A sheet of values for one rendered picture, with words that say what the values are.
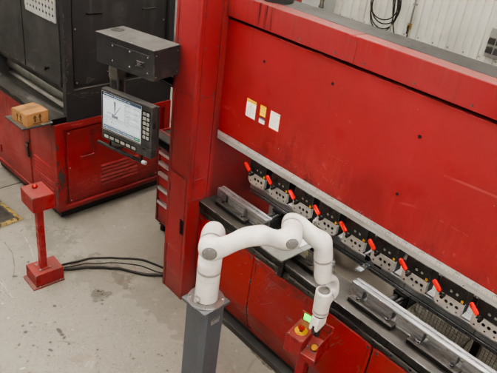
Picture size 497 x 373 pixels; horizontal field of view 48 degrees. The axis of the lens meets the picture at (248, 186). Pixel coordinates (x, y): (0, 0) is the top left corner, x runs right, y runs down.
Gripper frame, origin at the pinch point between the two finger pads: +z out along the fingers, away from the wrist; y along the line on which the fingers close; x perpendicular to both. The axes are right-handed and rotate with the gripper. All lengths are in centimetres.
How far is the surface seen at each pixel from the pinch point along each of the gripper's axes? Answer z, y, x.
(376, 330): -0.9, -22.8, 23.2
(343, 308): -0.2, -25.4, 1.2
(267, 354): 83, -29, -48
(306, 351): 13.6, 3.2, -2.4
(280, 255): -13, -24, -43
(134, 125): -57, -17, -161
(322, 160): -70, -50, -40
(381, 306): -5.9, -35.9, 18.2
